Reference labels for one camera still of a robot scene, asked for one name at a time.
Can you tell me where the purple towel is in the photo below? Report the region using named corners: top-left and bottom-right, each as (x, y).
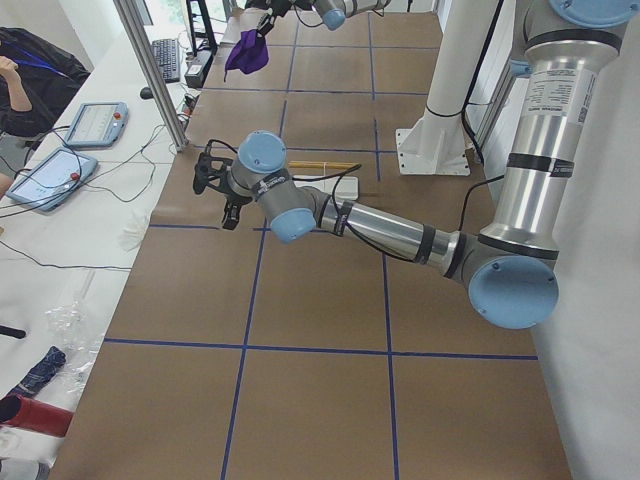
top-left (224, 29), bottom-right (269, 78)

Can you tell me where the dark blue folded cloth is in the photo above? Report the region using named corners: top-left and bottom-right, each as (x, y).
top-left (9, 346), bottom-right (66, 398)

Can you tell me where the teach pendant far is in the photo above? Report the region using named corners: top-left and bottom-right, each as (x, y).
top-left (64, 102), bottom-right (129, 149)

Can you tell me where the teach pendant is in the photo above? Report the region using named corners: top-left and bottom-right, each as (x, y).
top-left (7, 147), bottom-right (98, 211)
top-left (64, 102), bottom-right (129, 149)

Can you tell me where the clear plastic bag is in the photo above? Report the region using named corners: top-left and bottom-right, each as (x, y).
top-left (45, 270), bottom-right (106, 396)

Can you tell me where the black keyboard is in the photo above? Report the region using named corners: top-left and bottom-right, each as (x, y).
top-left (151, 38), bottom-right (181, 83)

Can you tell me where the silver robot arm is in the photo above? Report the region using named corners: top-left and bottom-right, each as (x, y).
top-left (247, 0), bottom-right (390, 37)
top-left (219, 1), bottom-right (639, 329)

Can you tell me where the black marker pen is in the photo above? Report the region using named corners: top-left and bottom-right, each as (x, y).
top-left (0, 325), bottom-right (26, 339)

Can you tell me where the black pedestal cable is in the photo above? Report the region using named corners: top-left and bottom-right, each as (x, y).
top-left (459, 0), bottom-right (506, 234)

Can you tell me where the black power box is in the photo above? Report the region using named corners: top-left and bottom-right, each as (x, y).
top-left (184, 50), bottom-right (213, 89)

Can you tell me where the white wooden towel rack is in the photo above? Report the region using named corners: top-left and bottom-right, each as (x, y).
top-left (288, 161), bottom-right (362, 200)

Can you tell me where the black computer mouse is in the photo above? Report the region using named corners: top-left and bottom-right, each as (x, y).
top-left (140, 87), bottom-right (153, 100)

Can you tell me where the aluminium frame post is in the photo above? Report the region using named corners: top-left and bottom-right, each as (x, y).
top-left (113, 0), bottom-right (188, 152)

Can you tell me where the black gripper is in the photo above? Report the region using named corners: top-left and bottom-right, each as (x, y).
top-left (218, 166), bottom-right (253, 229)
top-left (256, 0), bottom-right (292, 37)

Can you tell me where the red cylinder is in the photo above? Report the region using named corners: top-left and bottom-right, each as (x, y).
top-left (1, 395), bottom-right (74, 438)

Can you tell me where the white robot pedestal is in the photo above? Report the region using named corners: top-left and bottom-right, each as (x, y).
top-left (396, 1), bottom-right (514, 176)

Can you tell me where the teach pendant near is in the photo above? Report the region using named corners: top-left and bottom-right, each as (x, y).
top-left (7, 147), bottom-right (98, 211)

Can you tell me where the person in black jacket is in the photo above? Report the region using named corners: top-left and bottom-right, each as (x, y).
top-left (0, 26), bottom-right (92, 191)

